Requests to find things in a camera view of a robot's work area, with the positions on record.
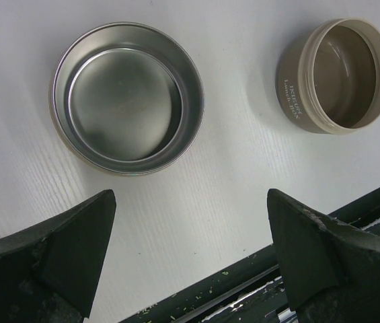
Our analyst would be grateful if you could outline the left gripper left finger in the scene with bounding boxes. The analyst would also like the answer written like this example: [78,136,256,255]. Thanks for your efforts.
[0,190,116,322]

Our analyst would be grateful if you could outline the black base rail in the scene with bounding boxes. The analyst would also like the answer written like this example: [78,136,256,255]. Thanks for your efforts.
[128,188,380,322]

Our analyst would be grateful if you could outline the beige lunch box bowl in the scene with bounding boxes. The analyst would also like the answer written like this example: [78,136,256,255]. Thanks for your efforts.
[276,18,380,135]

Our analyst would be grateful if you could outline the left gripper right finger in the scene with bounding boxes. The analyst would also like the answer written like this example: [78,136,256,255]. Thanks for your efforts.
[267,189,380,322]

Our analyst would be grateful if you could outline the red steel lunch bowl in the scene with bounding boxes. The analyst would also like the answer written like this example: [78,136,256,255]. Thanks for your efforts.
[49,22,204,176]

